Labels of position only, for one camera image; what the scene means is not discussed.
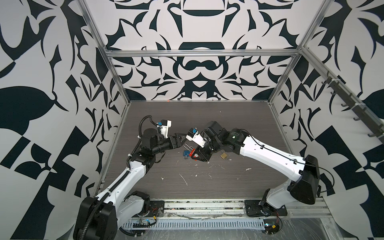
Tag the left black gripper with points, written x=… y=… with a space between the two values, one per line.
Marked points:
x=176 y=143

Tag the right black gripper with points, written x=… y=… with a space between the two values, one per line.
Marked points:
x=202 y=156

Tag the brass padlock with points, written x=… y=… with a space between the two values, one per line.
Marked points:
x=224 y=156

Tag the red padlock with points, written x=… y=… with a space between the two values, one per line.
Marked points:
x=194 y=156

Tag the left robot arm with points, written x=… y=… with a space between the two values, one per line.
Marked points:
x=102 y=216

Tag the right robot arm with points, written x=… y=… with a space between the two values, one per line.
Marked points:
x=303 y=174

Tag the blue padlock far left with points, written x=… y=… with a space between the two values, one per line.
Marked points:
x=187 y=154

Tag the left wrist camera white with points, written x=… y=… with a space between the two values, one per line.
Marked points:
x=163 y=127

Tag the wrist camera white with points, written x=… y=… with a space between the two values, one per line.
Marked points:
x=163 y=127
x=194 y=136

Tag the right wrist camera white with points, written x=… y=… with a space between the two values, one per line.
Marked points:
x=194 y=136

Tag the white slotted cable duct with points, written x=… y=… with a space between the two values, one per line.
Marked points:
x=207 y=224

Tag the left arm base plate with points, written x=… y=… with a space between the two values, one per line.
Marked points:
x=154 y=208

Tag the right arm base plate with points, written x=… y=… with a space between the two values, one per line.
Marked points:
x=257 y=208

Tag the grey wall hook rail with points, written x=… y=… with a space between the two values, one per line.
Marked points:
x=361 y=110

